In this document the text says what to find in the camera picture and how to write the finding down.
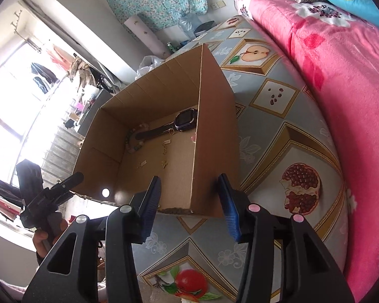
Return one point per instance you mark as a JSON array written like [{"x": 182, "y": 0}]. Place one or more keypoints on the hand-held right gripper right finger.
[{"x": 229, "y": 205}]

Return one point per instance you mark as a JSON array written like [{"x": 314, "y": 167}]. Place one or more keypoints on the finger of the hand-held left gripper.
[
  {"x": 69, "y": 183},
  {"x": 63, "y": 199}
]

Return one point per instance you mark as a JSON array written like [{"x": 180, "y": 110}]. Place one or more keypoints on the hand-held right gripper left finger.
[{"x": 151, "y": 202}]

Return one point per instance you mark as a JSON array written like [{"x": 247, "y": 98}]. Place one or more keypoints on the small dark butterfly charm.
[{"x": 164, "y": 163}]

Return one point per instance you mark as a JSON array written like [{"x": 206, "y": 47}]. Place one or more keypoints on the brown cardboard box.
[{"x": 214, "y": 116}]

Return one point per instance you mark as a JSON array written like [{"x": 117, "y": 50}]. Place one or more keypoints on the person's left hand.
[{"x": 41, "y": 243}]

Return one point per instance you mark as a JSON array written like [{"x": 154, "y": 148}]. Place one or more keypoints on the white radiator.
[{"x": 63, "y": 151}]

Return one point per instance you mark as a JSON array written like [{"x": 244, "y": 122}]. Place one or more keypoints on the fruit print tablecloth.
[{"x": 271, "y": 126}]

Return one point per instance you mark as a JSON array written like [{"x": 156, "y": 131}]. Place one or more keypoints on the grey cabinet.
[{"x": 98, "y": 97}]

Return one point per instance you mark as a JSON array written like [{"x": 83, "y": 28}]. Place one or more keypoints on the dark hanging garment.
[{"x": 44, "y": 75}]

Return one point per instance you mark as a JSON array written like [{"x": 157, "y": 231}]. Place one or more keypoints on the heap of clothes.
[{"x": 82, "y": 72}]

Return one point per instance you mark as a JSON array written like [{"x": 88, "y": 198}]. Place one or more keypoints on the pink hanging garment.
[{"x": 58, "y": 55}]

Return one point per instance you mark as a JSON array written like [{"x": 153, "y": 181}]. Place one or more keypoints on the white plastic bag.
[{"x": 147, "y": 64}]

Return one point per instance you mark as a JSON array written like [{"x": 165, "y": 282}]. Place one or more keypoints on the metal coat rack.
[{"x": 19, "y": 22}]

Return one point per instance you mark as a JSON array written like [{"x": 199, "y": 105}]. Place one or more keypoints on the pink floral blanket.
[{"x": 350, "y": 101}]

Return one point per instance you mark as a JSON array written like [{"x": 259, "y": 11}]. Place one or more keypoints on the pale leaning board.
[{"x": 145, "y": 34}]

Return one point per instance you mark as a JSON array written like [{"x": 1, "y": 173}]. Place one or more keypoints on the grey rice cooker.
[{"x": 205, "y": 26}]

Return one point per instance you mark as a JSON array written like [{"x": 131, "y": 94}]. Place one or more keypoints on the clear plastic water bottle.
[{"x": 188, "y": 25}]

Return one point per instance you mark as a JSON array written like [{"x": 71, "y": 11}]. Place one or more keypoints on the wall socket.
[{"x": 218, "y": 5}]

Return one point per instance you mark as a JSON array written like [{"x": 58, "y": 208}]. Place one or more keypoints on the teal floral wall cloth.
[{"x": 161, "y": 0}]

